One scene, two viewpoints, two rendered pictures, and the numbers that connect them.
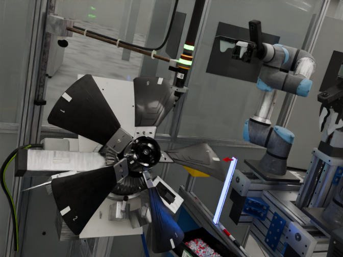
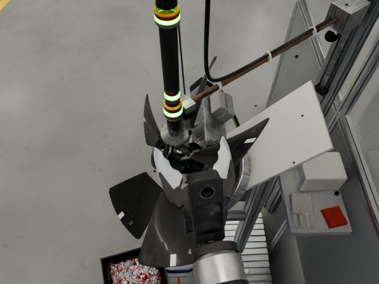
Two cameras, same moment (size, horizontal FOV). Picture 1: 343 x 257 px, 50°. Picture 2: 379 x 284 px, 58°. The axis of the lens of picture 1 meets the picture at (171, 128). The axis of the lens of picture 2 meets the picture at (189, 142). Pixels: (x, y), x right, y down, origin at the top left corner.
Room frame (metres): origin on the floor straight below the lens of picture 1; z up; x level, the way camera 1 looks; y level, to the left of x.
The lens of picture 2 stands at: (1.60, -0.42, 2.17)
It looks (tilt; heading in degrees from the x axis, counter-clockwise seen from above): 56 degrees down; 117
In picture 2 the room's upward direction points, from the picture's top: straight up
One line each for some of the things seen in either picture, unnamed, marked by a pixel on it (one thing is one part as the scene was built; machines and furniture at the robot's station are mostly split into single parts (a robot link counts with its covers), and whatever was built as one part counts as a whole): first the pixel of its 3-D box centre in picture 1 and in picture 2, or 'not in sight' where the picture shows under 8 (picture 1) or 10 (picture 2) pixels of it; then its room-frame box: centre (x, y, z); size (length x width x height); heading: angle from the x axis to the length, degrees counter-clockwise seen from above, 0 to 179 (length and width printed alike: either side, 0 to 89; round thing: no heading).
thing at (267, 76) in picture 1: (271, 78); not in sight; (1.62, -0.37, 1.54); 0.11 x 0.08 x 0.11; 72
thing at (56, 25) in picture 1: (58, 25); (348, 12); (1.61, 0.57, 1.54); 0.10 x 0.07 x 0.08; 64
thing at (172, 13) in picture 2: not in sight; (167, 14); (1.33, 0.01, 1.80); 0.04 x 0.04 x 0.03
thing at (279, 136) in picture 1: (280, 140); not in sight; (1.91, -0.58, 1.20); 0.13 x 0.12 x 0.14; 72
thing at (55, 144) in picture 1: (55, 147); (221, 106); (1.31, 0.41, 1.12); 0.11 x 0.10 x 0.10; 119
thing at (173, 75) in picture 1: (179, 75); (177, 120); (1.34, 0.02, 1.50); 0.09 x 0.07 x 0.10; 64
